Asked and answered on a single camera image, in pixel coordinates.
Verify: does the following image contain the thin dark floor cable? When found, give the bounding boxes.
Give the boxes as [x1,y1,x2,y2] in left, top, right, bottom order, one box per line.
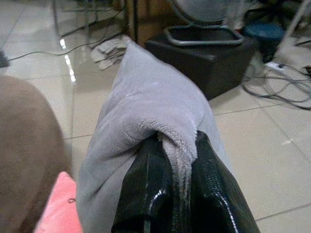
[7,24,122,62]

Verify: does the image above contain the grey floor fan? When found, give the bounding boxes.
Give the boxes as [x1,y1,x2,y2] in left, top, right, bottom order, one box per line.
[164,0,245,47]

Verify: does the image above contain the pink plush pillow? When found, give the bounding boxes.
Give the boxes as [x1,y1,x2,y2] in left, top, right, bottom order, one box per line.
[34,171,85,233]

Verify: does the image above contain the black box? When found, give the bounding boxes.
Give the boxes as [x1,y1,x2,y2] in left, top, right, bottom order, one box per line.
[145,26,259,101]

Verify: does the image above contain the white power strip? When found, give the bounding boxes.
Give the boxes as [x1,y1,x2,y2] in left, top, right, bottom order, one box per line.
[263,61,286,71]

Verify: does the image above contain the brown wooden cabinet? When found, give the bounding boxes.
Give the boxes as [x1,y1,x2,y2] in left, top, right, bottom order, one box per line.
[121,0,186,47]

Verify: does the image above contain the white table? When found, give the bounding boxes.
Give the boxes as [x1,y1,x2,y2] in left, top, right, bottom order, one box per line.
[282,0,311,47]

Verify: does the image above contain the metal frame chair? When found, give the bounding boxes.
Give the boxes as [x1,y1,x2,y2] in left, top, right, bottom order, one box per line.
[50,0,127,45]

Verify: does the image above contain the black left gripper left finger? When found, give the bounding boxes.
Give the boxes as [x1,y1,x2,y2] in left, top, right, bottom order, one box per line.
[111,135,182,233]

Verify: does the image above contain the crumpled grey cloth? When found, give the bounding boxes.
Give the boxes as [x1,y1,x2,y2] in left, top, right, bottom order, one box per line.
[90,36,133,71]

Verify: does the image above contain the grey tangled floor cables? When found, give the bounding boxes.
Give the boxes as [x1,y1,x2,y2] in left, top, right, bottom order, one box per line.
[240,62,311,110]

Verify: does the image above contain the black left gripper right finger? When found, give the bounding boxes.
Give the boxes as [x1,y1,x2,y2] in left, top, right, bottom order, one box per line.
[183,130,262,233]

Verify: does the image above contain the brown round plush sofa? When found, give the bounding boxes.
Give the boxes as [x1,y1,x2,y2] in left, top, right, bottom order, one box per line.
[0,75,73,233]

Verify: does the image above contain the grey plush pillow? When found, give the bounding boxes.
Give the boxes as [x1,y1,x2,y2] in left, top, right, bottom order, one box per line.
[75,40,234,233]

